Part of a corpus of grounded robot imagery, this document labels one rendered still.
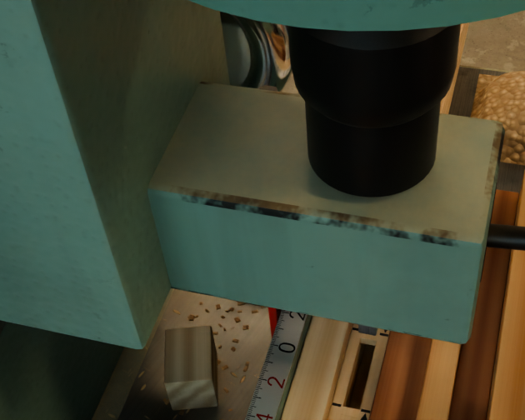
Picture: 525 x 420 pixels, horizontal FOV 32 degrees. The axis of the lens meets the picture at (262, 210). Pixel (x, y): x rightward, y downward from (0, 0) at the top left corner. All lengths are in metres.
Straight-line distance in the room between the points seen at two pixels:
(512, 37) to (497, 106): 1.58
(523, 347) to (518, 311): 0.02
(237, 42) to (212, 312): 0.23
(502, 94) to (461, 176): 0.27
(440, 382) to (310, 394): 0.06
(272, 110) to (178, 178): 0.05
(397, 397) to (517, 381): 0.06
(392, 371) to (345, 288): 0.09
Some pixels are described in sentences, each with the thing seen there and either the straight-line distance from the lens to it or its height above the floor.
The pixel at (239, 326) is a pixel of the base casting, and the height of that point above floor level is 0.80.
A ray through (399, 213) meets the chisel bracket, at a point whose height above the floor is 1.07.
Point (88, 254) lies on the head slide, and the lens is 0.36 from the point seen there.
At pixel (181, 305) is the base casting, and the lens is 0.67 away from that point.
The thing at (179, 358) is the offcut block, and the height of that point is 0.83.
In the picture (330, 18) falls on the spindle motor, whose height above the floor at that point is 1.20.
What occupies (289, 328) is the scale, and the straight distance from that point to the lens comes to 0.46.
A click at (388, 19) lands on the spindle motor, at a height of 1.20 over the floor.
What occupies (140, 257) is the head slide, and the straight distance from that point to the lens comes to 0.38.
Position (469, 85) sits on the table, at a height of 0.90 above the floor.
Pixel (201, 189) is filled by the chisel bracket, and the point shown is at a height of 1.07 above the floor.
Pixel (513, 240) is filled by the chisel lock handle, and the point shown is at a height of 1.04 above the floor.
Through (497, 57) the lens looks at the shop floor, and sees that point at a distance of 2.14.
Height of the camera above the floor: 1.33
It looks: 48 degrees down
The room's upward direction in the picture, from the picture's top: 7 degrees counter-clockwise
